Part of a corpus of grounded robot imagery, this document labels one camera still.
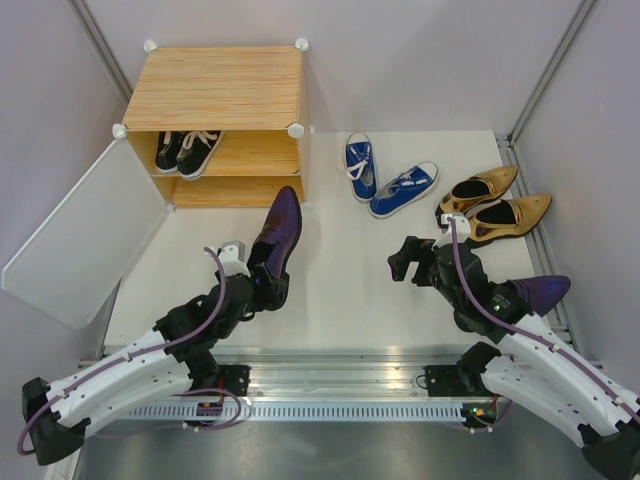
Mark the gold loafer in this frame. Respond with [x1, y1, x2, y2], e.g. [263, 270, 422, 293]
[465, 194, 552, 248]
[435, 165, 519, 229]

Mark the gold loafer lower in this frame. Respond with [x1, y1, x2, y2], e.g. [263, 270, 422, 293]
[465, 194, 552, 248]

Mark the blue canvas sneaker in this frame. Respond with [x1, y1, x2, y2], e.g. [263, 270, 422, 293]
[369, 161, 439, 219]
[344, 132, 377, 203]

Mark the gold loafer upper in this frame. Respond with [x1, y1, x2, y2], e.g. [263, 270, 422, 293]
[435, 165, 519, 229]

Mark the frosted white cabinet door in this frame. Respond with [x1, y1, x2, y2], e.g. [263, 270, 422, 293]
[1, 140, 167, 329]

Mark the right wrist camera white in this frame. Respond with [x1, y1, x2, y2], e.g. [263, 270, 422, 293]
[435, 212, 471, 248]

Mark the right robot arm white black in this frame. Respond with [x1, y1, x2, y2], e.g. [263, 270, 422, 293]
[387, 236, 639, 479]

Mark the left aluminium frame post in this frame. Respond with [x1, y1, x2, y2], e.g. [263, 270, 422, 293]
[67, 0, 133, 103]

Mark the aluminium mounting rail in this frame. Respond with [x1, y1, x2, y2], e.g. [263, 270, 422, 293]
[212, 344, 469, 402]

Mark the purple loafer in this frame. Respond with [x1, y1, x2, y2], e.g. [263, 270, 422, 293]
[506, 275, 571, 316]
[248, 186, 302, 286]

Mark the wooden shoe cabinet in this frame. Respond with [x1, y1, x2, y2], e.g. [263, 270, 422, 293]
[112, 38, 313, 208]

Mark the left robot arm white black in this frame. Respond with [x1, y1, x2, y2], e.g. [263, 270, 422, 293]
[17, 261, 289, 466]

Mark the white slotted cable duct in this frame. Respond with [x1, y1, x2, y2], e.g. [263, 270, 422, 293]
[124, 400, 466, 423]

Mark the aluminium frame post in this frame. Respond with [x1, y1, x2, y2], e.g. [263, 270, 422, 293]
[67, 0, 133, 103]
[502, 0, 599, 148]

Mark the right aluminium frame post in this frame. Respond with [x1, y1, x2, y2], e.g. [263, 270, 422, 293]
[502, 0, 599, 148]

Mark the black canvas sneaker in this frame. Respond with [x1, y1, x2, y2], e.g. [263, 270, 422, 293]
[176, 130, 225, 181]
[155, 131, 185, 175]

